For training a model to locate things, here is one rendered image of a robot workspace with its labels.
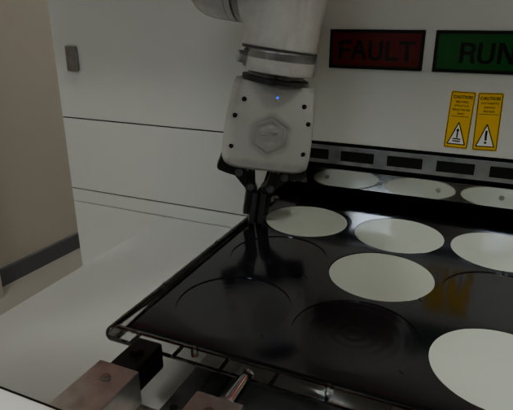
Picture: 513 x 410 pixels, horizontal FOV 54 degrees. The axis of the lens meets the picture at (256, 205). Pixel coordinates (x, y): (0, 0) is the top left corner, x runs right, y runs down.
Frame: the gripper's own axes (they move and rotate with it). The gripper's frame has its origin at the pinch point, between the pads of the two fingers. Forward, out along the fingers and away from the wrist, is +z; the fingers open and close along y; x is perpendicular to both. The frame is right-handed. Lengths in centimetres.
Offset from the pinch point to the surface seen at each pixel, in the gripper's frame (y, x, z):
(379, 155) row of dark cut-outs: 16.1, 6.3, -6.6
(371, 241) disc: 12.8, -6.7, 0.4
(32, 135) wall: -86, 177, 42
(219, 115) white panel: -5.4, 17.8, -7.2
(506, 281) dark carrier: 23.1, -16.8, -0.9
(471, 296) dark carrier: 18.5, -19.2, -0.3
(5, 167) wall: -93, 163, 53
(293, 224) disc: 4.7, -1.6, 1.5
